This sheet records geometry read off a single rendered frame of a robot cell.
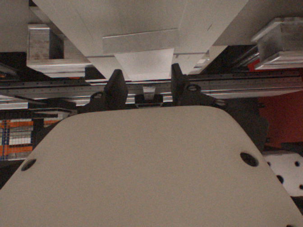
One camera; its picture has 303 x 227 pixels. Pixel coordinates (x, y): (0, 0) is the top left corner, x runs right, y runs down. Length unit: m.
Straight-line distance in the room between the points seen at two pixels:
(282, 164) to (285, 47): 0.26
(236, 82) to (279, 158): 0.41
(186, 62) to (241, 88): 0.49
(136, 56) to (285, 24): 0.37
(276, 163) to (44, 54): 0.51
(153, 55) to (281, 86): 0.71
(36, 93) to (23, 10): 0.39
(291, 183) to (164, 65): 0.32
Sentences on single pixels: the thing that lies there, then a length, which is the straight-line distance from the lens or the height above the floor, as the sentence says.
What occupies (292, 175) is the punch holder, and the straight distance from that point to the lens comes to 0.36.
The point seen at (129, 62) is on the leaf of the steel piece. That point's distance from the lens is 0.20.
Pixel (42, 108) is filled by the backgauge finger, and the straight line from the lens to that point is 0.61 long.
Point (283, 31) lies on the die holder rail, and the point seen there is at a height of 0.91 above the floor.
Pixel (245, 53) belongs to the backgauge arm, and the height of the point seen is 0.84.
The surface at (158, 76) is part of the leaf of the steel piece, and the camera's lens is 0.25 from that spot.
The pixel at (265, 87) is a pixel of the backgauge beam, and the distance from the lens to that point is 0.76.
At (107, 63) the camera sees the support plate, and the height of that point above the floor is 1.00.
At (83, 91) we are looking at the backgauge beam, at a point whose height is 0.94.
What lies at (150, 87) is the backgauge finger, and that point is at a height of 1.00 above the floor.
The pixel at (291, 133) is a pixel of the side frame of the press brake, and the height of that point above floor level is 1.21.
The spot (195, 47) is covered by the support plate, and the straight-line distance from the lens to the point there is 0.19.
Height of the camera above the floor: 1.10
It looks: 5 degrees down
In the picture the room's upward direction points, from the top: 177 degrees clockwise
